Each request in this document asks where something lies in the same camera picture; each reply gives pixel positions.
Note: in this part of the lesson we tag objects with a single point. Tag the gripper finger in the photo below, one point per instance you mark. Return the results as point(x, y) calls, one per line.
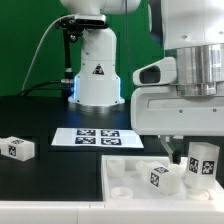
point(174, 154)

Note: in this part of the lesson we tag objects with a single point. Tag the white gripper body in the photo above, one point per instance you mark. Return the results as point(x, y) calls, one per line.
point(160, 111)

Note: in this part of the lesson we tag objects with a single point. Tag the white square tabletop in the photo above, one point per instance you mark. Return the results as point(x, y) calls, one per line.
point(122, 182)

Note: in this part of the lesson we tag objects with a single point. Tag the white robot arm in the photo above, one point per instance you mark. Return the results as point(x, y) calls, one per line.
point(181, 94)

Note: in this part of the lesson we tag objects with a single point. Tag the white front fence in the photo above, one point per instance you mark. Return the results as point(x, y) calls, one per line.
point(112, 212)

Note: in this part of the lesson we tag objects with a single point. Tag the paper sheet with tags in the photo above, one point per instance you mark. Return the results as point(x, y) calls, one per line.
point(96, 137)

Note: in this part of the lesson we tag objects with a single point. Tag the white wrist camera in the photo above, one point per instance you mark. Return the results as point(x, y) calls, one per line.
point(162, 72)

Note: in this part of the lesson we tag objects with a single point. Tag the black camera on stand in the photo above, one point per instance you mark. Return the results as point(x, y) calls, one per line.
point(93, 84)

